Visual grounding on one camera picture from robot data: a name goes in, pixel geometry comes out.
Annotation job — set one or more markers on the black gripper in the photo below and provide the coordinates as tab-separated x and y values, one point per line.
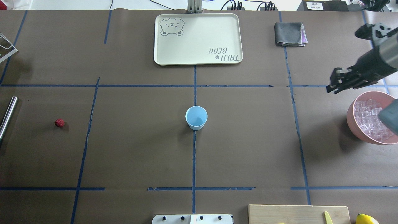
368	64

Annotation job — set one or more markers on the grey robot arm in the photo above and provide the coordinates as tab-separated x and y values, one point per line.
388	115

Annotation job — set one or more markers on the pile of clear ice cubes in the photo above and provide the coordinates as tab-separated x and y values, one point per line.
366	115

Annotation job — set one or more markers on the light blue plastic cup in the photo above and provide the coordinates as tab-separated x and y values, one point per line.
196	117

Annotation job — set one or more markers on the pink plastic bowl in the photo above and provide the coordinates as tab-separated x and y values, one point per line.
384	99

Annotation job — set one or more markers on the folded grey cloth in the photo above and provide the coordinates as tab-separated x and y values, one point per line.
290	34

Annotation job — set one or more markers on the yellow lemon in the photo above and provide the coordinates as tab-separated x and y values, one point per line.
365	219

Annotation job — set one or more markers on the yellow plastic knife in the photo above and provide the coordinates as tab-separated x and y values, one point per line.
328	219

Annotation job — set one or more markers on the cream bear serving tray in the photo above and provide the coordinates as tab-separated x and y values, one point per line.
197	39

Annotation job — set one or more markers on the wooden cutting board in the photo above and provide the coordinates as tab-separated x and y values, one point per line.
296	214

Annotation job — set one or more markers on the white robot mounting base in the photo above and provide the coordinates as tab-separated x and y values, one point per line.
193	219

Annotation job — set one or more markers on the red strawberry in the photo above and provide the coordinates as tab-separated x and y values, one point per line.
59	123

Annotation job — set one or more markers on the steel muddler with black tip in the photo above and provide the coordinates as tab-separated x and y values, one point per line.
7	117

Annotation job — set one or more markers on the wire cup rack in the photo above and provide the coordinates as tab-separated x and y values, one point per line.
7	49

